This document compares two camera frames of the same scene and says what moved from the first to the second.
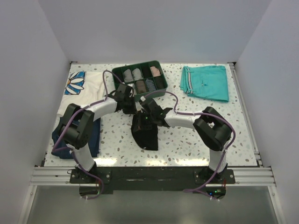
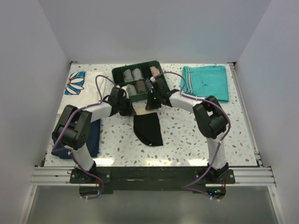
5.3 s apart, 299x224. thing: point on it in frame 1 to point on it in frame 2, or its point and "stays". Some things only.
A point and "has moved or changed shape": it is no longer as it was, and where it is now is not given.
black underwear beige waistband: x=147 y=139 has moved or changed shape
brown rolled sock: x=141 y=87 stays
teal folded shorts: x=208 y=82 stays
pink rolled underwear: x=155 y=71 stays
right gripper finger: x=144 y=122 to x=153 y=102
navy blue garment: x=93 y=143 stays
